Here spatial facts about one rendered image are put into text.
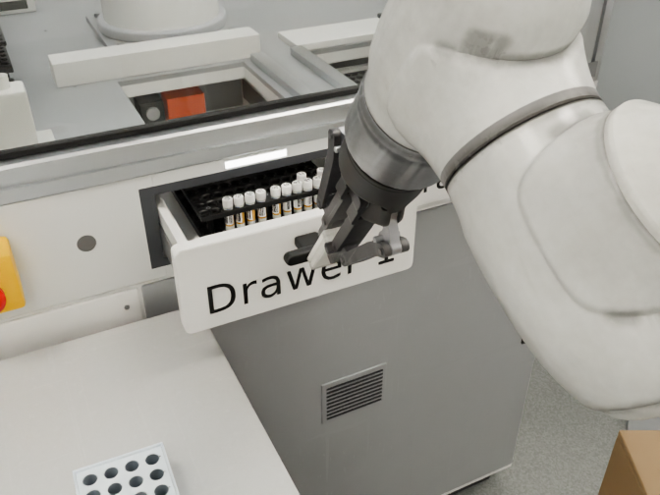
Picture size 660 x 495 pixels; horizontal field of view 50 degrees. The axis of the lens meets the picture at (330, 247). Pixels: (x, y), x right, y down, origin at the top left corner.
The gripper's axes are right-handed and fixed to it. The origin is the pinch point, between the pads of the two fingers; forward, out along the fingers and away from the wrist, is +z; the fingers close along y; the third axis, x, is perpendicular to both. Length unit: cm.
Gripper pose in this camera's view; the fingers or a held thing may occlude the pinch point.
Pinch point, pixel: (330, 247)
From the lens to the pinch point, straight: 72.5
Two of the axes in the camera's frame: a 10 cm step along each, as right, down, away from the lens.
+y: -3.6, -8.9, 2.9
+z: -2.5, 3.9, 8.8
